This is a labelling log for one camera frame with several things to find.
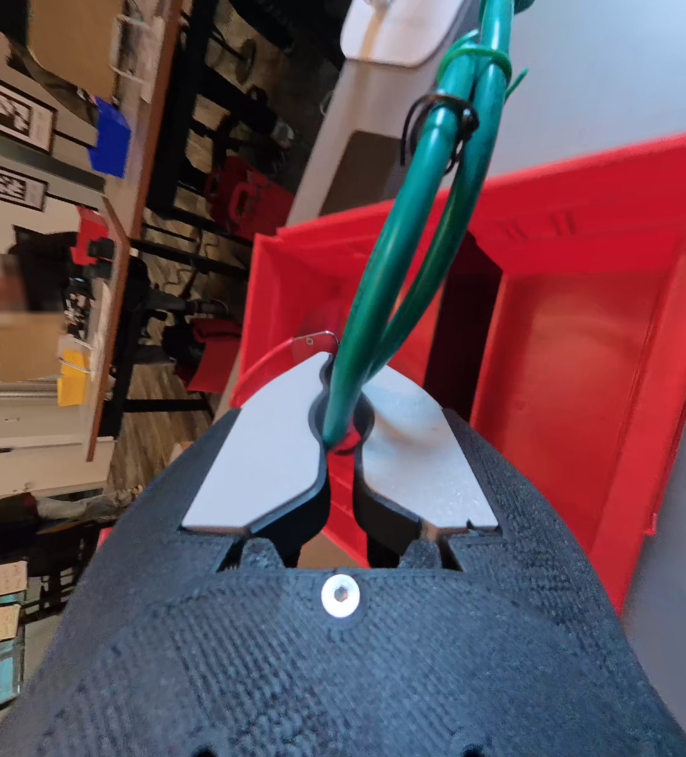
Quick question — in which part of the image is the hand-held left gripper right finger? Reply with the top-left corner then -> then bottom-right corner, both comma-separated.
354,365 -> 502,539

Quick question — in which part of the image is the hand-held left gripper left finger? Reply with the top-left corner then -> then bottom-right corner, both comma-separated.
181,352 -> 333,538

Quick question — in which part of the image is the red ethernet cable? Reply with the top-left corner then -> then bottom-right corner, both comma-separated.
229,336 -> 363,456

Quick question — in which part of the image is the red metal network switch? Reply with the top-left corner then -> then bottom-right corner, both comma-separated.
291,333 -> 339,363

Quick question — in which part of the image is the red plastic bin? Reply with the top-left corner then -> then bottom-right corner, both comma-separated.
239,131 -> 686,616

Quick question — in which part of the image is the green ethernet cable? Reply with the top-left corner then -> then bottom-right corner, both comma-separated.
319,0 -> 536,450

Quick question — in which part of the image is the black bin divider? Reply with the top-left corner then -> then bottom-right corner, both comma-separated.
423,233 -> 503,421

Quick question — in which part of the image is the wooden desk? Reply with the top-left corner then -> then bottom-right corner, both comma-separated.
86,195 -> 137,462

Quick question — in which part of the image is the small yellow bin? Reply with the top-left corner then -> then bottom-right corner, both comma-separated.
58,349 -> 92,408

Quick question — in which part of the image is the brown cardboard panel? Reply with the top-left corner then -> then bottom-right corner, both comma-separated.
0,313 -> 66,382

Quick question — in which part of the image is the small red bin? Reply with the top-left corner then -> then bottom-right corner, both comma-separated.
77,207 -> 113,264

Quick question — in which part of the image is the blue plastic bin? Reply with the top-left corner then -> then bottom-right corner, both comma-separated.
88,97 -> 132,178

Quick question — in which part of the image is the wooden table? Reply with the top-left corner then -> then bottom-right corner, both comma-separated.
24,0 -> 185,237

